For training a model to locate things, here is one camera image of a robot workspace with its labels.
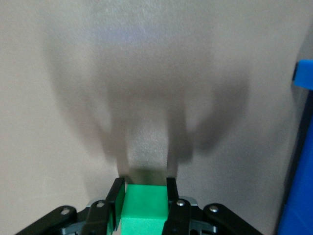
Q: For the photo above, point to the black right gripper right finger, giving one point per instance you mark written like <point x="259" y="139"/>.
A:
<point x="181" y="218"/>

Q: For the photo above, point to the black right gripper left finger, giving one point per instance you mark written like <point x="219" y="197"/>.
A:
<point x="97" y="220"/>

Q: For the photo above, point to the green cube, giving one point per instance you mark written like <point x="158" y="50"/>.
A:
<point x="144" y="205"/>

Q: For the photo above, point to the blue plastic bin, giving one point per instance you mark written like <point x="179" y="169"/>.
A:
<point x="299" y="171"/>

